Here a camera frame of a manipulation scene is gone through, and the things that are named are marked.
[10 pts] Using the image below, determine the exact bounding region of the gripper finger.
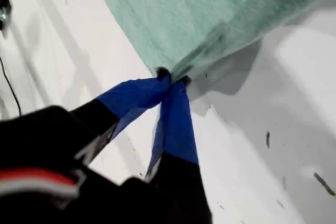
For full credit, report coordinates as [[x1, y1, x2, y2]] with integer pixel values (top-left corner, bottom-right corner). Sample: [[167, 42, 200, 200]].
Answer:
[[69, 67, 173, 141], [144, 76, 213, 224]]

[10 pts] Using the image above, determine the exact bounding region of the pale green T-shirt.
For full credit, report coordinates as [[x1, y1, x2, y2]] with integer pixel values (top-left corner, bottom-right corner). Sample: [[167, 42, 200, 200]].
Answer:
[[80, 0, 336, 82]]

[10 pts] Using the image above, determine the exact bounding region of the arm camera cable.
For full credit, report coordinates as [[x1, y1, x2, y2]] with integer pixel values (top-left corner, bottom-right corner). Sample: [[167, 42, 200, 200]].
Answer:
[[0, 58, 23, 116]]

